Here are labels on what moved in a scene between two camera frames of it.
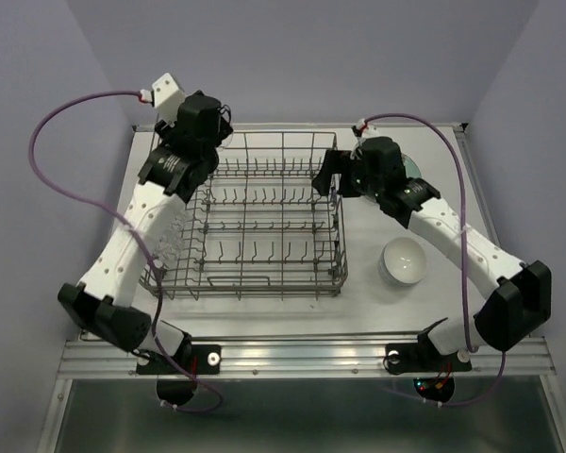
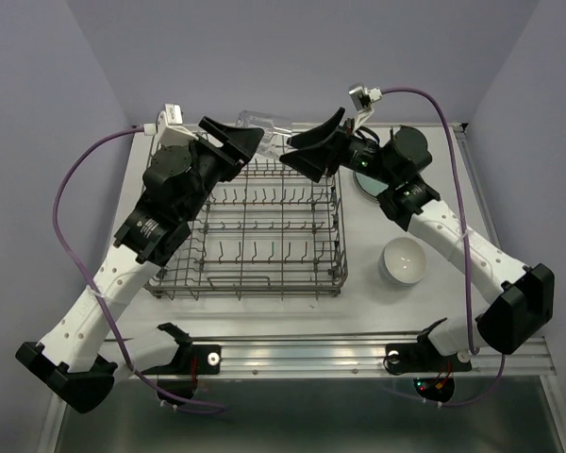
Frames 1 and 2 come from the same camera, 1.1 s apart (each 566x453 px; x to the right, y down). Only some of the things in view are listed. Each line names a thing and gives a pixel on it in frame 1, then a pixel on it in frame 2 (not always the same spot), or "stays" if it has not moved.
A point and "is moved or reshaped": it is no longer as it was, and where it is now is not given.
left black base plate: [200, 360] stays
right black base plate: [424, 357] stays
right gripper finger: [335, 161] -> [307, 137]
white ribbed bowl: [402, 261] stays
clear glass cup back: [224, 142] is moved or reshaped
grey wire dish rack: [258, 227] stays
